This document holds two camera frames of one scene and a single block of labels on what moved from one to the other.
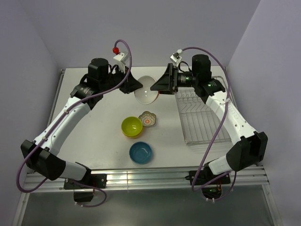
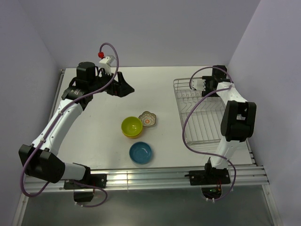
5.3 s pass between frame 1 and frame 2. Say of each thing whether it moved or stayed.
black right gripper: moved
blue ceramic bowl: stayed
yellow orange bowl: stayed
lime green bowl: stayed
